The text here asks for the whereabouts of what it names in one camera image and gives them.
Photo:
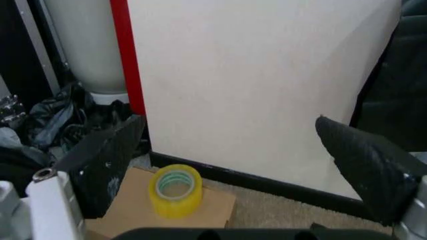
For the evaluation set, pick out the yellow clear tape roll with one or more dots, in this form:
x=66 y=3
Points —
x=175 y=191

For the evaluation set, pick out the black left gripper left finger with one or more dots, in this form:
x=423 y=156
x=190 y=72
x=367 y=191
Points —
x=100 y=172

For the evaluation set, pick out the black baseboard strip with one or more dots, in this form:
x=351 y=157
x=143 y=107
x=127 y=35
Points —
x=253 y=185

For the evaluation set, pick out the black metal frame post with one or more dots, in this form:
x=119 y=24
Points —
x=31 y=47

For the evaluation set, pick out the brown cardboard sheet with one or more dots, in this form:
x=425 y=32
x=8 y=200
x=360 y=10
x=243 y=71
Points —
x=160 y=205

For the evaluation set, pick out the crumpled black garbage bag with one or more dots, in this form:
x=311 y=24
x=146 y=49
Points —
x=63 y=120

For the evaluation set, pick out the grey cylindrical tank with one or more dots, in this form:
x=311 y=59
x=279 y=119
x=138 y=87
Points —
x=86 y=47

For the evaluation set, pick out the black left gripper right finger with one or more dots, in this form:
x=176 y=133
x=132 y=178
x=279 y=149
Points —
x=367 y=170

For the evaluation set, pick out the red vertical pole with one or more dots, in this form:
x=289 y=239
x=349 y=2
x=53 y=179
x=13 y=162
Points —
x=129 y=57

